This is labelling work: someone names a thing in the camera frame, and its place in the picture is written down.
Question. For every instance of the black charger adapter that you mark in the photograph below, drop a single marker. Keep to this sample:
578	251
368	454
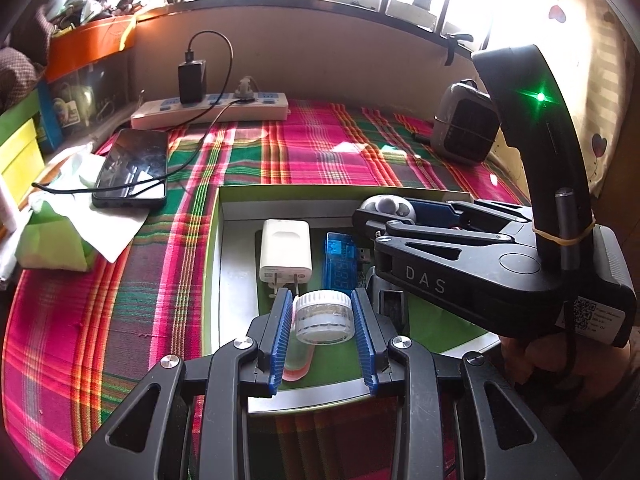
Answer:
192	82

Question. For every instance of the white power strip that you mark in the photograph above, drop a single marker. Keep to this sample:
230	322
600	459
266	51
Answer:
165	112

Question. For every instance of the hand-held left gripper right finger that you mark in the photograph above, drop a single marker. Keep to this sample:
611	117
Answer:
364	340

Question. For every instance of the dark fan heater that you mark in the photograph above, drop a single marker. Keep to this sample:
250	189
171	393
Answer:
465	125

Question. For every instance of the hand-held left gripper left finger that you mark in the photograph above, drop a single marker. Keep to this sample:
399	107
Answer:
280	340

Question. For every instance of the clear storage box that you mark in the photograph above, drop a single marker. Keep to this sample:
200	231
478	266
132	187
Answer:
75	100

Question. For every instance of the white plug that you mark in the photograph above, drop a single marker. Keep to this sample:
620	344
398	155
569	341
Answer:
245	89

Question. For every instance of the orange box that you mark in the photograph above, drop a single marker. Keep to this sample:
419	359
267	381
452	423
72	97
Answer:
85	47

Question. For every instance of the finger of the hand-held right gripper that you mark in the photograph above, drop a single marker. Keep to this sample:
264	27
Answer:
385	232
430	210

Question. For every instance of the pink plastic clip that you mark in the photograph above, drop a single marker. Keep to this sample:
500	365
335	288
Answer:
299	365

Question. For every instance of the heart print curtain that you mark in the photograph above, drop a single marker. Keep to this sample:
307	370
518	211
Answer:
590	35

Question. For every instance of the white tube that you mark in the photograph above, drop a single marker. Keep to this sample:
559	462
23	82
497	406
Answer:
7	205

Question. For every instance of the yellow green box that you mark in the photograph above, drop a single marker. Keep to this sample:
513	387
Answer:
20	160

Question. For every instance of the person's right hand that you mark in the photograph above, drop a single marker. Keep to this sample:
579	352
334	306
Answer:
530	360

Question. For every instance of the white round toy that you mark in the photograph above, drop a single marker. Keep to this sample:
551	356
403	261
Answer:
387	205

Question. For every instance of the green tissue pack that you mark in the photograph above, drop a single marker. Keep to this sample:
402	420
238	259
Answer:
50	240

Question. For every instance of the green cardboard box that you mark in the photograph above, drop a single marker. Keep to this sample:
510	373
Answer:
230	260

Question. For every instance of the black device with clear cap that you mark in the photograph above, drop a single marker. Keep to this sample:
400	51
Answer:
392	310

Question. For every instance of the small white jar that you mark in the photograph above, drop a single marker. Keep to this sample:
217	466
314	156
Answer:
322	317

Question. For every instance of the white wall charger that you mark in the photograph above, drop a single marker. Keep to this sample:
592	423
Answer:
285	250

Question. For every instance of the black smartphone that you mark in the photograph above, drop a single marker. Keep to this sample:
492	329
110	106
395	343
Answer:
130	170

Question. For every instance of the blue usb tester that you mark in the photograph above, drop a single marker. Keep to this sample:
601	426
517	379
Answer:
340	260

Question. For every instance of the brown cloth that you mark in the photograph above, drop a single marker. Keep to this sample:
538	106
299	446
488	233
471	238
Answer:
20	70

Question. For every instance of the plaid tablecloth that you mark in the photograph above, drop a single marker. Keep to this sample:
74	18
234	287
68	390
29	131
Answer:
125	310

